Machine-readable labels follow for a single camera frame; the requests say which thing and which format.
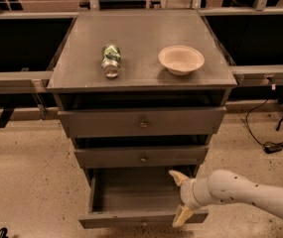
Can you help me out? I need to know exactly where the grey bottom drawer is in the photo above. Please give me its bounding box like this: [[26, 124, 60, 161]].
[[77, 165, 210, 230]]

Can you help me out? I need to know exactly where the grey metal rail left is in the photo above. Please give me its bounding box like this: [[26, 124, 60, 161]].
[[0, 71, 53, 94]]

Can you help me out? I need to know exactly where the white paper bowl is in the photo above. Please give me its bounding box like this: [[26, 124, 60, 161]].
[[158, 46, 205, 75]]

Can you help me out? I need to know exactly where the grey top drawer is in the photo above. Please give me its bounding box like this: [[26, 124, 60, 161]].
[[59, 107, 226, 138]]

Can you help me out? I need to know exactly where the grey drawer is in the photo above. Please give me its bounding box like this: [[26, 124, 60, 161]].
[[59, 107, 226, 138], [77, 165, 210, 230], [74, 146, 209, 169]]

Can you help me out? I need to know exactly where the grey metal rail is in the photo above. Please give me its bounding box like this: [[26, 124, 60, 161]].
[[0, 71, 53, 94], [230, 64, 283, 87]]

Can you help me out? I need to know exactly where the crushed green soda can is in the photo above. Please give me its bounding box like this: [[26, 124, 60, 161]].
[[101, 44, 121, 78]]

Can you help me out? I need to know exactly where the black power adapter with cable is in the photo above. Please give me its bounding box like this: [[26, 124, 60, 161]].
[[244, 100, 283, 155]]

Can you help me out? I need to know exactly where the grey middle drawer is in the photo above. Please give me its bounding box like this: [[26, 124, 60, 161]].
[[74, 146, 209, 169]]

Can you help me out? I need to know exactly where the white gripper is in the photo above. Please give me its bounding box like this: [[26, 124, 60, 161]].
[[169, 170, 197, 228]]

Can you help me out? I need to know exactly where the grey wooden drawer cabinet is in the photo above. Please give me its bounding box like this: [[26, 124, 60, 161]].
[[46, 9, 238, 183]]

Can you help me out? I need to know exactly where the black object bottom left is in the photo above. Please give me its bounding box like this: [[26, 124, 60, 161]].
[[0, 227, 9, 238]]

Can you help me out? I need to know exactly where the grey metal rail right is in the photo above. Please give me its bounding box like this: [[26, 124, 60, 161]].
[[230, 64, 283, 87]]

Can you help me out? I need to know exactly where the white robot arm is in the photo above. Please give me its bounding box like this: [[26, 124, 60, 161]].
[[169, 170, 283, 227]]

